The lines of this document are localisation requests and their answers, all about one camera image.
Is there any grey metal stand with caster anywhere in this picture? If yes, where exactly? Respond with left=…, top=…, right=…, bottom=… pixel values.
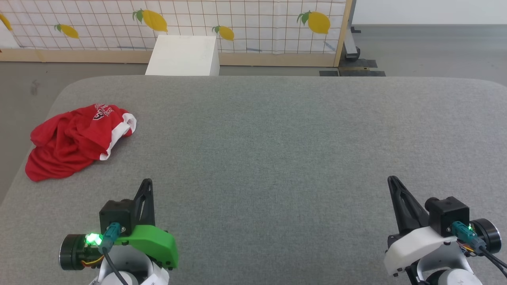
left=343, top=0, right=362, bottom=61

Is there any white box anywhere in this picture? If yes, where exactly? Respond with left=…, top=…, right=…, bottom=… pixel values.
left=145, top=35, right=220, bottom=76

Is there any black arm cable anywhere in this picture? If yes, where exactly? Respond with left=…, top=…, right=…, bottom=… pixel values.
left=477, top=245, right=507, bottom=278
left=101, top=245, right=130, bottom=285

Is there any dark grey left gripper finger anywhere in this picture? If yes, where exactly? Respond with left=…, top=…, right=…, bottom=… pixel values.
left=132, top=178, right=156, bottom=228

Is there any lemon print partition panel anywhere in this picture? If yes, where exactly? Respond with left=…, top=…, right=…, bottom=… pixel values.
left=0, top=0, right=353, bottom=67

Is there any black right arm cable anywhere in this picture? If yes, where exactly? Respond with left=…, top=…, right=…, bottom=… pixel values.
left=477, top=245, right=507, bottom=278

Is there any red shirt with white trim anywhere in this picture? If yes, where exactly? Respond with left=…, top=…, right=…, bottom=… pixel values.
left=25, top=103, right=137, bottom=182

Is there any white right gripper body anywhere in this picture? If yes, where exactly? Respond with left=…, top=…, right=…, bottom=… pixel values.
left=383, top=218, right=502, bottom=277

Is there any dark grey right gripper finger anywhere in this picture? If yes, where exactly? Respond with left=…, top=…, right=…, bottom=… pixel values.
left=387, top=175, right=431, bottom=235

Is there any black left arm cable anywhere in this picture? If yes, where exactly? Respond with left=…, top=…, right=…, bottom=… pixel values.
left=101, top=245, right=130, bottom=285

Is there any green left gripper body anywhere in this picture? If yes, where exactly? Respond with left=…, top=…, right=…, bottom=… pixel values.
left=59, top=224, right=179, bottom=271

